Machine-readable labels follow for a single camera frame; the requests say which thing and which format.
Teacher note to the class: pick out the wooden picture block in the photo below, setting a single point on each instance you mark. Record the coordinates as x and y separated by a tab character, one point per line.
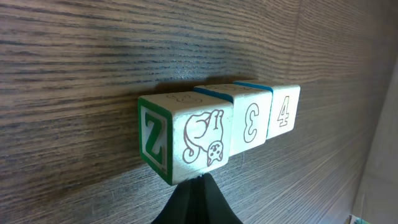
184	135

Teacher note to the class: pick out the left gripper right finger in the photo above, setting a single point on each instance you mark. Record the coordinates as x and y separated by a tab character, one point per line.
213	207

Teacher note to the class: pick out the blue edged wooden block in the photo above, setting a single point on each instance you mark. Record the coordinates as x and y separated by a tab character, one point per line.
285	99

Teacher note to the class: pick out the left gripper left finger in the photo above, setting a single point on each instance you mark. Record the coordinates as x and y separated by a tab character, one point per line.
181	206

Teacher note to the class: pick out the blue P wooden block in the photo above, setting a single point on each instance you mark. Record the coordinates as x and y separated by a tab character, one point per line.
251	112

